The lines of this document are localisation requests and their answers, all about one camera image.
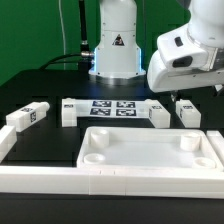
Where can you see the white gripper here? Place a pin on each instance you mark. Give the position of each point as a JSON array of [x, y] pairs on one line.
[[184, 63]]

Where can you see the white desk top tray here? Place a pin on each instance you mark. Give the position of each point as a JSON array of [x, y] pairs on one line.
[[120, 147]]

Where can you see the fiducial marker sheet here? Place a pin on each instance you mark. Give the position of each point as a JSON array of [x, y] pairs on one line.
[[108, 108]]

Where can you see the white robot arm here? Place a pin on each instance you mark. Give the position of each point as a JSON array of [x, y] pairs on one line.
[[117, 58]]

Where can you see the white U-shaped fence frame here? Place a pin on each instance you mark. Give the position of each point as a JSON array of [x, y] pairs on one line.
[[194, 183]]

